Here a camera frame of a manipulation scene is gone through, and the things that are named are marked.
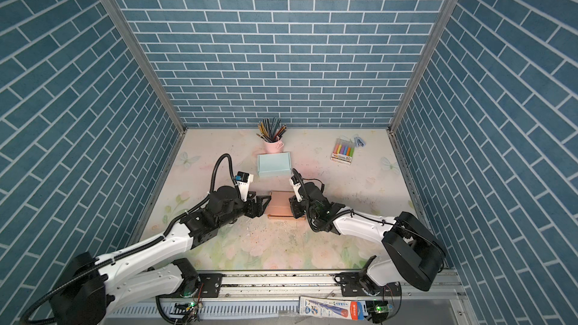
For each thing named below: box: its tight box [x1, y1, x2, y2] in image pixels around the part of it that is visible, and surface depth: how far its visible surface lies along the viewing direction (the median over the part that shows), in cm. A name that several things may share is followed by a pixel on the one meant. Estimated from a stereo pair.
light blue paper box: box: [256, 151, 293, 178], surface depth 104 cm
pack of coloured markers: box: [330, 138, 356, 165], surface depth 113 cm
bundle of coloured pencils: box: [255, 117, 288, 143], surface depth 106 cm
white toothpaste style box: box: [298, 295, 366, 321], surface depth 71 cm
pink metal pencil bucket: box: [262, 138, 285, 155], surface depth 105 cm
